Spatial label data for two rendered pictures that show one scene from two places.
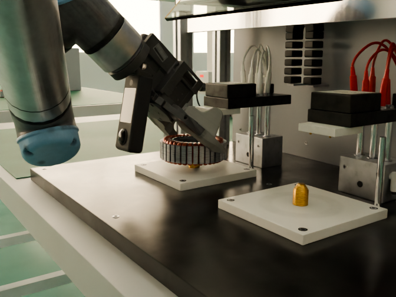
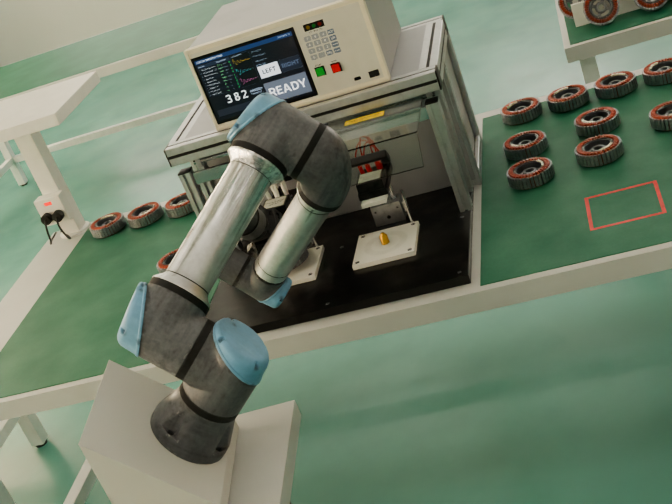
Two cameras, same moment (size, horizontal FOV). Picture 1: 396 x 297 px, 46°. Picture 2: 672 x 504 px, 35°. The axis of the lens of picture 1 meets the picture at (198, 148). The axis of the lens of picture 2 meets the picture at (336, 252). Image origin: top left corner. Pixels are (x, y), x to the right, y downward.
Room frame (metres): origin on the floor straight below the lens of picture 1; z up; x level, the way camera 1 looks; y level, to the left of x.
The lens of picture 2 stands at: (-1.10, 1.34, 1.84)
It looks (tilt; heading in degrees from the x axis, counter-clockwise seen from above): 25 degrees down; 321
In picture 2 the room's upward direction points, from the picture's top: 21 degrees counter-clockwise
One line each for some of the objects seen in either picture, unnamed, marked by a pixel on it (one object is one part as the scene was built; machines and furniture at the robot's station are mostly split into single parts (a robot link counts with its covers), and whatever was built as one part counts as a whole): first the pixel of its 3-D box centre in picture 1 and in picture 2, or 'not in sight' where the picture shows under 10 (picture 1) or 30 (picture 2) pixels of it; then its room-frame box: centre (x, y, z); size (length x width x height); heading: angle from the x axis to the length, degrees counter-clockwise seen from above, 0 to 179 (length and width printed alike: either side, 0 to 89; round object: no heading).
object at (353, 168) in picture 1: (370, 175); (388, 209); (0.65, -0.25, 0.80); 0.07 x 0.05 x 0.06; 34
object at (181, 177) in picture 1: (194, 170); (290, 269); (0.76, 0.01, 0.78); 0.15 x 0.15 x 0.01; 34
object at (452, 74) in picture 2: not in sight; (459, 107); (0.62, -0.58, 0.91); 0.28 x 0.03 x 0.32; 124
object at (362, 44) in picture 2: not in sight; (299, 40); (0.84, -0.33, 1.22); 0.44 x 0.39 x 0.20; 34
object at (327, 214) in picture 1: (300, 208); (386, 245); (0.56, -0.13, 0.78); 0.15 x 0.15 x 0.01; 34
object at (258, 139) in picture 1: (258, 148); not in sight; (0.85, -0.11, 0.80); 0.07 x 0.05 x 0.06; 34
